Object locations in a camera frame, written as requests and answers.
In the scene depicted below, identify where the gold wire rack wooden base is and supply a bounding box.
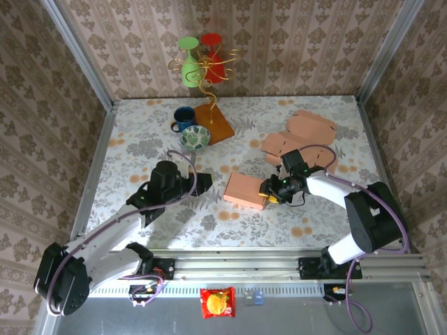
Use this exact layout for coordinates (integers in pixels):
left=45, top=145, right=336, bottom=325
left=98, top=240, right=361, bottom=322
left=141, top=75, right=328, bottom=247
left=168, top=47, right=240, bottom=146

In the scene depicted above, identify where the grey metal panel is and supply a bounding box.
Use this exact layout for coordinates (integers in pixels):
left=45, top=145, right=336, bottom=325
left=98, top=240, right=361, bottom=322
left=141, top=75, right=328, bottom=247
left=34, top=281, right=447, bottom=335

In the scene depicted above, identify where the green wine glass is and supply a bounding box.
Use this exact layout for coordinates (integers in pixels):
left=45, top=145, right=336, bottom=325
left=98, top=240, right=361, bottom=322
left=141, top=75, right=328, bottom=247
left=177, top=36, right=204, bottom=88

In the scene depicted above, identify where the dark blue mug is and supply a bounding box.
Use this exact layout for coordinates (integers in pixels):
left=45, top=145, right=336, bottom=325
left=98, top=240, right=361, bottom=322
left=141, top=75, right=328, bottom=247
left=170, top=106, right=197, bottom=133

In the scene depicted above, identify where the perforated metal cable duct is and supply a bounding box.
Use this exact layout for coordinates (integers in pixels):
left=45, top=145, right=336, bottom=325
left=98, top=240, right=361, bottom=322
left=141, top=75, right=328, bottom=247
left=87, top=281, right=328, bottom=297

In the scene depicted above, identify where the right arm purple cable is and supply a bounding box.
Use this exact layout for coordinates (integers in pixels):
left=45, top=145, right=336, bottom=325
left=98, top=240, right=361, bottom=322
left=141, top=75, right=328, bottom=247
left=296, top=144, right=410, bottom=332

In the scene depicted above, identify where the black connector bracket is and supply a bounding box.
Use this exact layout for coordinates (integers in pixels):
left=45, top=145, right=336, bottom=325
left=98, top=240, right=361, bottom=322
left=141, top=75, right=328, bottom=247
left=323, top=283, right=354, bottom=305
left=128, top=283, right=164, bottom=308

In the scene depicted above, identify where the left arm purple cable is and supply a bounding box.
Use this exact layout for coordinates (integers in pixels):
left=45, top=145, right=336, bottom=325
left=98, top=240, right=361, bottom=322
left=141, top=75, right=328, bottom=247
left=45, top=149, right=198, bottom=315

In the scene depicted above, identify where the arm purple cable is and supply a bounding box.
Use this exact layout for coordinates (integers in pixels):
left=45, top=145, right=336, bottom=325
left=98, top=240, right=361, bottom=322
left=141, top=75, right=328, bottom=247
left=296, top=144, right=410, bottom=332
left=45, top=149, right=198, bottom=315

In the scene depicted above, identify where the aluminium frame post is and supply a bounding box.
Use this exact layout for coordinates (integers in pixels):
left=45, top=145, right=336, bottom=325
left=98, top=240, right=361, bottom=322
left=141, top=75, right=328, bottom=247
left=355, top=0, right=426, bottom=104
left=38, top=0, right=117, bottom=112

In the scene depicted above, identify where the pink paper box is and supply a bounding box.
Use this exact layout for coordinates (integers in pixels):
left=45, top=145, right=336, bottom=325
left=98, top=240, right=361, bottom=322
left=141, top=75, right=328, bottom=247
left=222, top=172, right=270, bottom=211
left=260, top=109, right=339, bottom=174

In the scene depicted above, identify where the red snack packet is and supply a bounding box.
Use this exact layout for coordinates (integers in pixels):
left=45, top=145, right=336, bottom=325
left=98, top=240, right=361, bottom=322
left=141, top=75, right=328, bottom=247
left=199, top=285, right=236, bottom=320

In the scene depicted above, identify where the green leaf pattern bowl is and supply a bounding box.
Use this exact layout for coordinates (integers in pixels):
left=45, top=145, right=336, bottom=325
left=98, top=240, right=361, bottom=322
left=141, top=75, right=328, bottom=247
left=179, top=124, right=212, bottom=151

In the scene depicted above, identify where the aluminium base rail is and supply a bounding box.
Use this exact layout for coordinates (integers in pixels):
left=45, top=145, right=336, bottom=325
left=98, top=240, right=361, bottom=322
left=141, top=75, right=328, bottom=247
left=48, top=248, right=434, bottom=282

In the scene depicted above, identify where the aluminium side rail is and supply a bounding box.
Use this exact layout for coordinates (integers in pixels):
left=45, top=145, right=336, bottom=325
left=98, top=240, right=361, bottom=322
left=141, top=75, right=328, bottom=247
left=65, top=100, right=122, bottom=255
left=353, top=94, right=415, bottom=255

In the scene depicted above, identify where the red wine glass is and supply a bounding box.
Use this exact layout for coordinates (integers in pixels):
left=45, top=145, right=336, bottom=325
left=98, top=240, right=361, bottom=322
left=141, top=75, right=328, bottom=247
left=200, top=33, right=224, bottom=84

